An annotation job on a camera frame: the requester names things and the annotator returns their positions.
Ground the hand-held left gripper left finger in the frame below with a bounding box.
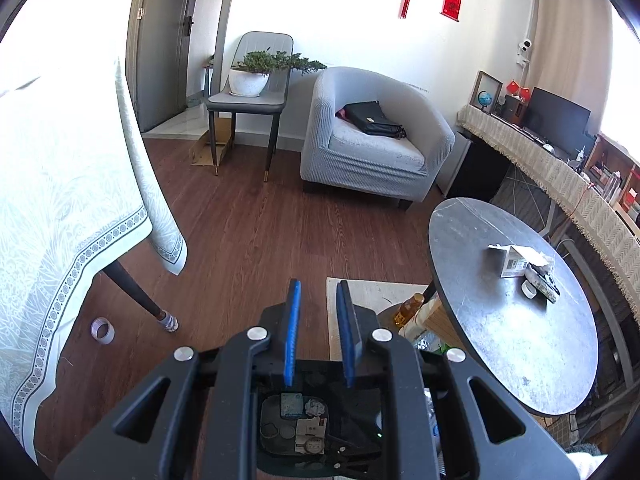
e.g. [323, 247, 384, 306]
[52, 280, 303, 480]

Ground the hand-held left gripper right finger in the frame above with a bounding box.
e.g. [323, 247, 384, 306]
[336, 280, 593, 480]

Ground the black plastic trash bin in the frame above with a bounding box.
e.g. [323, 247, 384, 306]
[250, 357, 441, 480]

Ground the amber glass bottle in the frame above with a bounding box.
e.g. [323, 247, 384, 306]
[392, 292, 426, 330]

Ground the round grey marble table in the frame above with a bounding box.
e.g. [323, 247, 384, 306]
[377, 197, 599, 417]

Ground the dark table leg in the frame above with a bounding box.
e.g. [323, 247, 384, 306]
[102, 260, 180, 333]

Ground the grey armchair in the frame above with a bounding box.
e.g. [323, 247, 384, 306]
[300, 66, 456, 211]

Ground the open white carton box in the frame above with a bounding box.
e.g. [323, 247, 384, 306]
[487, 243, 546, 279]

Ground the purple tape roll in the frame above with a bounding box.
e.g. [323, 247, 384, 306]
[91, 317, 116, 345]

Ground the flat cardboard piece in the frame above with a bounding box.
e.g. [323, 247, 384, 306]
[189, 120, 235, 167]

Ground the black cabinet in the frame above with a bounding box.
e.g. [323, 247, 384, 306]
[445, 135, 513, 203]

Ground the black leather bag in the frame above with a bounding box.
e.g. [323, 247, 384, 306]
[342, 101, 407, 140]

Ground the grey dining chair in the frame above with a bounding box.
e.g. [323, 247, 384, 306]
[206, 31, 293, 183]

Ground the potted plant white pot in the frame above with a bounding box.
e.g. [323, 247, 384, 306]
[229, 49, 327, 98]

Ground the table with patterned tablecloth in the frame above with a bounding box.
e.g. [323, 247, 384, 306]
[0, 57, 188, 463]

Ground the side desk with lace cloth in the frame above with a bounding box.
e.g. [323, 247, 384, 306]
[457, 105, 640, 321]

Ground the brown wooden box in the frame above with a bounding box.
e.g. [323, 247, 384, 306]
[502, 94, 530, 126]

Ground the grey door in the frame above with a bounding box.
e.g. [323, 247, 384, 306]
[126, 0, 206, 133]

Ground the black monitor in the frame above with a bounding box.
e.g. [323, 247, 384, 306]
[522, 86, 592, 148]

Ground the wooden bookshelf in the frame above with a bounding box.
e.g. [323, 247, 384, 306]
[582, 132, 640, 221]

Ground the beige curtain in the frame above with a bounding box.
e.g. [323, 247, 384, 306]
[530, 0, 615, 133]

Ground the wooden picture frame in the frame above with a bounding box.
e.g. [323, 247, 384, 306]
[470, 71, 503, 111]

